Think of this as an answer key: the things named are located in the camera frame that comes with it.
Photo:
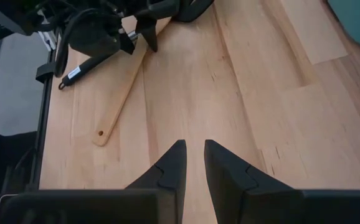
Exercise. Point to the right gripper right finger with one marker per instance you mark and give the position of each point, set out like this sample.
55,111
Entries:
236,186

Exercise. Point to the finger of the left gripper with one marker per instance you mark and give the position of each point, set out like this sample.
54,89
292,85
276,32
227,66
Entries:
96,37
149,28

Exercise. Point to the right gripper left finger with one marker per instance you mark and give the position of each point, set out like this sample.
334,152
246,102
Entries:
170,168

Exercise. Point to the black slotted spatula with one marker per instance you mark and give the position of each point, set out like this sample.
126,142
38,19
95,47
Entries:
83,67

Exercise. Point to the wooden slotted spatula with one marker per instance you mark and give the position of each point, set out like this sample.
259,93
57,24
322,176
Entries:
121,93

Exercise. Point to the black aluminium table frame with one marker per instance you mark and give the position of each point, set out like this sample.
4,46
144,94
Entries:
44,124

